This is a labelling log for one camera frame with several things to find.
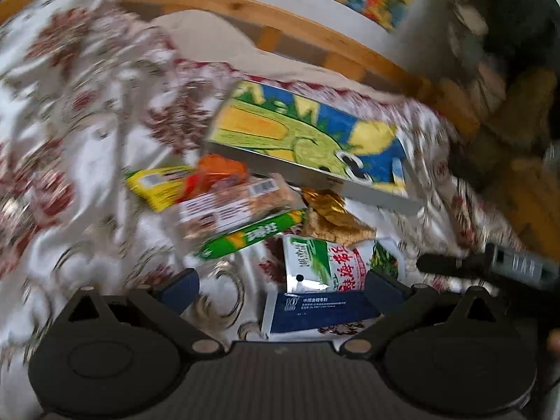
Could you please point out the colourful painted storage box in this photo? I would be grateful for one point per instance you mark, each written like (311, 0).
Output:
(313, 145)

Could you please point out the black garment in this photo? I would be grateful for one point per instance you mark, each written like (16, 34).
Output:
(523, 37)

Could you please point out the green snack stick packet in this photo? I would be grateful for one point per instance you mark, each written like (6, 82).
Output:
(250, 235)

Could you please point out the floral satin bed cover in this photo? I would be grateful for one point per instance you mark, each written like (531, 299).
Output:
(90, 94)

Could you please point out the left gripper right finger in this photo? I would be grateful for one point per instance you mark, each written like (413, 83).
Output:
(401, 308)

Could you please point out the blue white packet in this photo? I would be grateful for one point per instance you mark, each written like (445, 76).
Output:
(288, 312)

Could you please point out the yellow snack packet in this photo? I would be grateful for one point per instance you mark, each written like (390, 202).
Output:
(160, 188)

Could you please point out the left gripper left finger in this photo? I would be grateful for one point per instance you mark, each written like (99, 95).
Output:
(162, 306)

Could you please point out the clear cracker packet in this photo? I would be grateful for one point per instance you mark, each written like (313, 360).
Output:
(216, 212)

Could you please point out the orange snack packet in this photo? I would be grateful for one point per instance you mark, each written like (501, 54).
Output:
(213, 172)

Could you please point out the white green red snack bag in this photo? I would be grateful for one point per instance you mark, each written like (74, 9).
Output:
(314, 265)

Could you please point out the brown plush toy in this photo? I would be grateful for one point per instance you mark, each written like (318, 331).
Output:
(504, 137)

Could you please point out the gold wrapped biscuit packet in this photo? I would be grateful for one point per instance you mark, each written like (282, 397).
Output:
(327, 219)

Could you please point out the beige pillow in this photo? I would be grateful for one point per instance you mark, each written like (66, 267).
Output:
(206, 37)

